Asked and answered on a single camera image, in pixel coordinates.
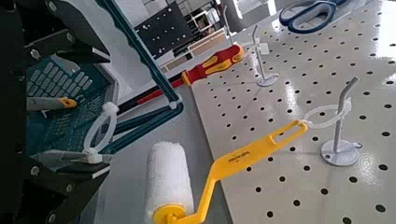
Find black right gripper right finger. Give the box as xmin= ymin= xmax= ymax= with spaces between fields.
xmin=17 ymin=0 xmax=112 ymax=64

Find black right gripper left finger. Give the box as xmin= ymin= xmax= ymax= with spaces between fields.
xmin=18 ymin=155 xmax=112 ymax=224

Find yellow pliers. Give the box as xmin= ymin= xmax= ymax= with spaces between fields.
xmin=31 ymin=102 xmax=120 ymax=166

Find grey teal plastic crate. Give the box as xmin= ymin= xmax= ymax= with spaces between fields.
xmin=26 ymin=52 xmax=121 ymax=157

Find black pegboard panel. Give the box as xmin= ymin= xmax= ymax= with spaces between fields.
xmin=134 ymin=3 xmax=194 ymax=61

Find red yellow screwdriver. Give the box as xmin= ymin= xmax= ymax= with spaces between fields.
xmin=118 ymin=43 xmax=247 ymax=117

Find white pegboard hook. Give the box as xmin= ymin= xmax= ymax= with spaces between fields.
xmin=221 ymin=4 xmax=235 ymax=42
xmin=249 ymin=24 xmax=280 ymax=89
xmin=319 ymin=76 xmax=364 ymax=168

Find blue scissors in package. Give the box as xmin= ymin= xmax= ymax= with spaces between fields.
xmin=277 ymin=0 xmax=368 ymax=35

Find grey yellow handled tool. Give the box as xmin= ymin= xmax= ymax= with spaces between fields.
xmin=26 ymin=96 xmax=78 ymax=112

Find yellow handled white paint roller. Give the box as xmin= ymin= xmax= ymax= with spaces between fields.
xmin=143 ymin=97 xmax=353 ymax=224

